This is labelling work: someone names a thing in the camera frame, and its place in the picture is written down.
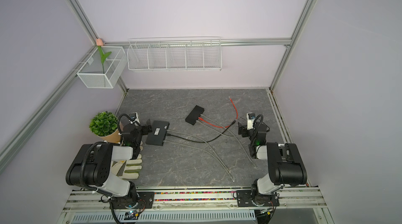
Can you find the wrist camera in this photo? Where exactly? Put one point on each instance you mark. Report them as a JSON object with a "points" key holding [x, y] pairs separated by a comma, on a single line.
{"points": [[250, 120], [134, 118]]}

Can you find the beige plant pot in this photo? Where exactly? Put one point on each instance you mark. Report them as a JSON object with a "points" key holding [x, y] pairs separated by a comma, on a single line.
{"points": [[113, 138]]}

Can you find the white mesh square basket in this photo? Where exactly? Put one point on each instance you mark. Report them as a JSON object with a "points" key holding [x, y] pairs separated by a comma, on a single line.
{"points": [[91, 73]]}

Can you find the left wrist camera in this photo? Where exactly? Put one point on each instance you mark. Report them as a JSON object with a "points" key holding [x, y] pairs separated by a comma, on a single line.
{"points": [[134, 118]]}

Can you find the small ribbed black switch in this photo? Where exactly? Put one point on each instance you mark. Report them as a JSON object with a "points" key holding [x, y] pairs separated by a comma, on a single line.
{"points": [[194, 115]]}

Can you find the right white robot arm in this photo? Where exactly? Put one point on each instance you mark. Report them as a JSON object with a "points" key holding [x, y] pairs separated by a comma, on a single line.
{"points": [[285, 165]]}

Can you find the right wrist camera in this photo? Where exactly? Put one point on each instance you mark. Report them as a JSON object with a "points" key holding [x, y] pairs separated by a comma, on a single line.
{"points": [[250, 120]]}

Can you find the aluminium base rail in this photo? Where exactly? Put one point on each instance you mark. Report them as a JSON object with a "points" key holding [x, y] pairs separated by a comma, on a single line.
{"points": [[164, 205]]}

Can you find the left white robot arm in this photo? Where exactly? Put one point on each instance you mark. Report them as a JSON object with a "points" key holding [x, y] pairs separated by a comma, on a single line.
{"points": [[91, 169]]}

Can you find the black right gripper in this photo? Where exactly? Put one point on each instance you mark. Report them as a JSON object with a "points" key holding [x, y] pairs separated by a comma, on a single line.
{"points": [[243, 129]]}

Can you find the white wire long basket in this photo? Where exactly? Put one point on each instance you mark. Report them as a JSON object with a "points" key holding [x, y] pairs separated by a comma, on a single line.
{"points": [[175, 54]]}

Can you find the yellow white work glove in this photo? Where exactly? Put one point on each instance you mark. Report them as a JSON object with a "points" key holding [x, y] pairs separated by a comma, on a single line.
{"points": [[128, 167]]}

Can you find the pink artificial tulip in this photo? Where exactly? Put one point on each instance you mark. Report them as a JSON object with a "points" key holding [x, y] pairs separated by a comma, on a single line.
{"points": [[103, 55]]}

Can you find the green artificial plant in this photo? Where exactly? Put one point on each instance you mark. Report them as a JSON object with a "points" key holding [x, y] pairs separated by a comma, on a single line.
{"points": [[103, 124]]}

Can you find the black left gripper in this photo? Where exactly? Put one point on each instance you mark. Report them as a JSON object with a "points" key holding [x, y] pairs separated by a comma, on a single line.
{"points": [[146, 131]]}

